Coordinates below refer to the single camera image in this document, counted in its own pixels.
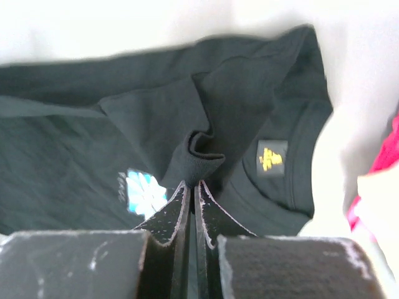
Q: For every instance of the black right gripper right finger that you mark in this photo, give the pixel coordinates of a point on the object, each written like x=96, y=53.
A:
x=213, y=226

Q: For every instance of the beige t shirt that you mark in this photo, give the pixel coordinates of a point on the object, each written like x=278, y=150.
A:
x=378, y=208

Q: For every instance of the black daisy print t shirt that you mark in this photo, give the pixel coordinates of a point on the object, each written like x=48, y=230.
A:
x=81, y=141

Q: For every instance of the pink t shirt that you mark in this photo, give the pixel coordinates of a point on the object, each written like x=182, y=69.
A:
x=386, y=157

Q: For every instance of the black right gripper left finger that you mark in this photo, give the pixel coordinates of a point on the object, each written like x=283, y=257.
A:
x=162, y=252

